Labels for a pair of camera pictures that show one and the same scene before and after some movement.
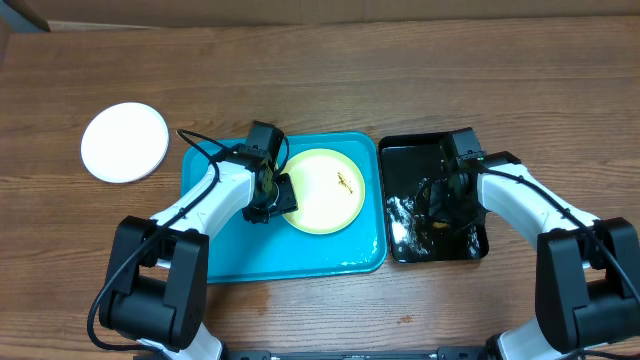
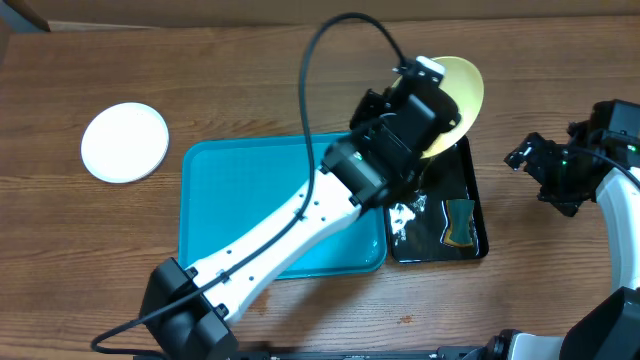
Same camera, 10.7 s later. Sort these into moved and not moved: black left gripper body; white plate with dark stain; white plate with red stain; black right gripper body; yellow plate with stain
Moved: yellow plate with stain; black left gripper body; black right gripper body
Not moved: white plate with red stain; white plate with dark stain
